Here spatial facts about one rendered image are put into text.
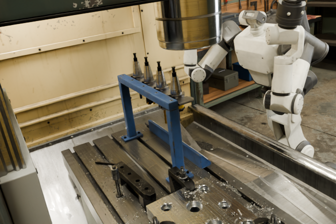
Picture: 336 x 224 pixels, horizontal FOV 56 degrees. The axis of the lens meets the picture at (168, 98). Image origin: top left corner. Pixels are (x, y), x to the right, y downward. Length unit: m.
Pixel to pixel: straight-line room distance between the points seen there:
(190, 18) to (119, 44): 1.13
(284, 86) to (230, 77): 2.73
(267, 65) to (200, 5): 0.82
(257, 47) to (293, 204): 0.67
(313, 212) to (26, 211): 1.15
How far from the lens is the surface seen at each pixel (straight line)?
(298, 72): 1.34
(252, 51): 1.50
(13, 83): 1.71
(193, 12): 0.71
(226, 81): 3.89
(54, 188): 1.68
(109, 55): 1.80
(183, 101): 1.12
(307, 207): 1.45
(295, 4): 1.15
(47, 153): 1.81
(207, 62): 1.68
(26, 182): 0.48
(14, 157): 0.48
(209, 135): 2.03
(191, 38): 0.72
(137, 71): 1.44
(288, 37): 1.20
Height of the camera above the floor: 1.64
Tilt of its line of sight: 21 degrees down
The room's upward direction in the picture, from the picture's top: 7 degrees counter-clockwise
